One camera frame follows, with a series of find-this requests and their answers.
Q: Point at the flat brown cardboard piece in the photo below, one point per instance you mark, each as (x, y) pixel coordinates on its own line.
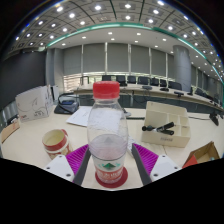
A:
(10, 130)

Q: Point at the beige desk organizer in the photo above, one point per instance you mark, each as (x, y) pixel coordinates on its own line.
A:
(165, 115)

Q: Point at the white printed carton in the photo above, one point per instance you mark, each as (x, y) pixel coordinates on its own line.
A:
(33, 105)

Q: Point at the black binder clips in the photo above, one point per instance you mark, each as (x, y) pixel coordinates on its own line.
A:
(163, 128)

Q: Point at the clear red-capped water bottle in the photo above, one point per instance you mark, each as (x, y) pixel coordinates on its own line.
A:
(107, 133)

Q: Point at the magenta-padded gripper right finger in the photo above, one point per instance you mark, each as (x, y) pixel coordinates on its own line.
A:
(165, 166)

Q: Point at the white paper sheet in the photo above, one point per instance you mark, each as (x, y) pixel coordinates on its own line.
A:
(80, 116)

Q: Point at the open brown cardboard box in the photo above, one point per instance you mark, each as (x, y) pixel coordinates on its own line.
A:
(205, 155)

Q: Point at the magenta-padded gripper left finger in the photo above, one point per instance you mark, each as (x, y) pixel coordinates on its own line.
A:
(58, 166)

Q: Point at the round ceiling lights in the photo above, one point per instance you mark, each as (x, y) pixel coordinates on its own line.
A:
(98, 7)

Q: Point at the black conference phone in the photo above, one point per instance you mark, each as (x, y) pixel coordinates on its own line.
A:
(66, 106)

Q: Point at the black office chairs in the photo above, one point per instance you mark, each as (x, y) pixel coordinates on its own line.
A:
(143, 80)

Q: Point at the black desktop microphone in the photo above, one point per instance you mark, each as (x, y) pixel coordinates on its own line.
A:
(214, 118)

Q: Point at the red floral cup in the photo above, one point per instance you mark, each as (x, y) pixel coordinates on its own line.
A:
(55, 141)

